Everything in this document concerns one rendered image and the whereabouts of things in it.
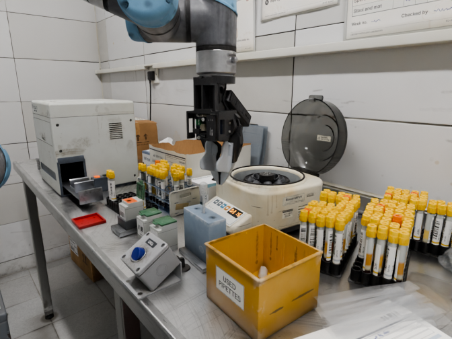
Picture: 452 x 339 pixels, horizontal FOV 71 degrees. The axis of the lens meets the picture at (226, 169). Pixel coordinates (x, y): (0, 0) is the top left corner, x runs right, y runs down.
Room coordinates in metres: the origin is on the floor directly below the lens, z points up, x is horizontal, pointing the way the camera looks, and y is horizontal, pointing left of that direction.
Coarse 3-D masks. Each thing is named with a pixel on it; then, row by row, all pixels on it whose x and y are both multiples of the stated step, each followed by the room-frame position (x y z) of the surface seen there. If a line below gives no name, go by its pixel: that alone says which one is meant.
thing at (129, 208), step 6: (126, 198) 0.75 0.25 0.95; (132, 198) 0.75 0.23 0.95; (138, 198) 0.75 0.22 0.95; (120, 204) 0.73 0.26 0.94; (126, 204) 0.72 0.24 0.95; (132, 204) 0.72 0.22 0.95; (138, 204) 0.73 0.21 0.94; (120, 210) 0.73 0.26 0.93; (126, 210) 0.71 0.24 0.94; (132, 210) 0.72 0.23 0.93; (138, 210) 0.73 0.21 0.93; (120, 216) 0.73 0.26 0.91; (126, 216) 0.71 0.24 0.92; (132, 216) 0.72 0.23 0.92
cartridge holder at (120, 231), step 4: (120, 220) 0.72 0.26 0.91; (124, 220) 0.71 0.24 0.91; (128, 220) 0.71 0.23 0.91; (132, 220) 0.71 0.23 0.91; (136, 220) 0.72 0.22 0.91; (116, 224) 0.74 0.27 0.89; (120, 224) 0.73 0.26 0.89; (124, 224) 0.71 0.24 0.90; (128, 224) 0.71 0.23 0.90; (132, 224) 0.71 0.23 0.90; (136, 224) 0.72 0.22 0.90; (112, 228) 0.72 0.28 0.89; (116, 228) 0.71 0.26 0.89; (120, 228) 0.71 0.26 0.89; (124, 228) 0.71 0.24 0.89; (128, 228) 0.71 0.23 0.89; (132, 228) 0.71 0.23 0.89; (136, 228) 0.72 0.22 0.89; (116, 232) 0.70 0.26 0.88; (120, 232) 0.69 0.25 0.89; (124, 232) 0.70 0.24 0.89; (128, 232) 0.70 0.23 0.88; (132, 232) 0.71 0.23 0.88; (136, 232) 0.72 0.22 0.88; (120, 236) 0.69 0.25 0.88
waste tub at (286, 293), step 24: (216, 240) 0.48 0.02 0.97; (240, 240) 0.51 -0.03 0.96; (264, 240) 0.54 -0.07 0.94; (288, 240) 0.50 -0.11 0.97; (216, 264) 0.45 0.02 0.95; (240, 264) 0.51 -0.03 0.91; (264, 264) 0.54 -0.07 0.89; (288, 264) 0.49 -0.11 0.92; (312, 264) 0.43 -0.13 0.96; (216, 288) 0.45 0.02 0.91; (240, 288) 0.40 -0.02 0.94; (264, 288) 0.37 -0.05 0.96; (288, 288) 0.40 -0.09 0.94; (312, 288) 0.44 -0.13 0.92; (240, 312) 0.40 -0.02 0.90; (264, 312) 0.37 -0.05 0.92; (288, 312) 0.40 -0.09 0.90; (264, 336) 0.38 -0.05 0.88
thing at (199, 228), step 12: (192, 216) 0.60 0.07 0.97; (204, 216) 0.58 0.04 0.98; (216, 216) 0.58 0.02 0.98; (192, 228) 0.60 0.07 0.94; (204, 228) 0.56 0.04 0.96; (216, 228) 0.56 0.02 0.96; (192, 240) 0.60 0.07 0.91; (204, 240) 0.56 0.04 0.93; (180, 252) 0.61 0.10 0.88; (192, 252) 0.60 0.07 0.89; (204, 252) 0.56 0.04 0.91; (204, 264) 0.56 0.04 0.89
